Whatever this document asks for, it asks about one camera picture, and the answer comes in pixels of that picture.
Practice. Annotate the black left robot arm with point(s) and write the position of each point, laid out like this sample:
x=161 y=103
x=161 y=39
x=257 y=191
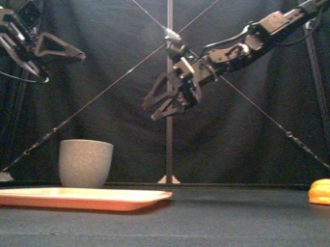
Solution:
x=27 y=9

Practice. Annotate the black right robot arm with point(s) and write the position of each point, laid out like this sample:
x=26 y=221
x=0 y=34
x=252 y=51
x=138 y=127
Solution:
x=266 y=30

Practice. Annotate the orange toy donut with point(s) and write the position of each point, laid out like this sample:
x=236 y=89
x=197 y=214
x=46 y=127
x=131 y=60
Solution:
x=320 y=192

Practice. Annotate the black cloth backdrop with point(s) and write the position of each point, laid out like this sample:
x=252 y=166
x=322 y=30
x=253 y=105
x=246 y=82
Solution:
x=241 y=144

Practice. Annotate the grey speckled cup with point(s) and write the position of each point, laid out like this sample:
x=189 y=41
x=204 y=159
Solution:
x=85 y=163

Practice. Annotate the orange plastic tray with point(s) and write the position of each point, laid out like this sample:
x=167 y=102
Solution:
x=82 y=197

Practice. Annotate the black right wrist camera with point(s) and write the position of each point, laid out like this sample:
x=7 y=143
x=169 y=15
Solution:
x=176 y=51

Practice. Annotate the black vertical frame post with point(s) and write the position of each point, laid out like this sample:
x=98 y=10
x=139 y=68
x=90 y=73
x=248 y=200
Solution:
x=169 y=151

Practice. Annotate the black side frame post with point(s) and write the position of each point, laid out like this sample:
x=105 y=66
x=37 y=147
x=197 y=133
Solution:
x=316 y=70

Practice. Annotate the white corner bracket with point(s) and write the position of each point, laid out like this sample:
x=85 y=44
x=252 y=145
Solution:
x=6 y=177

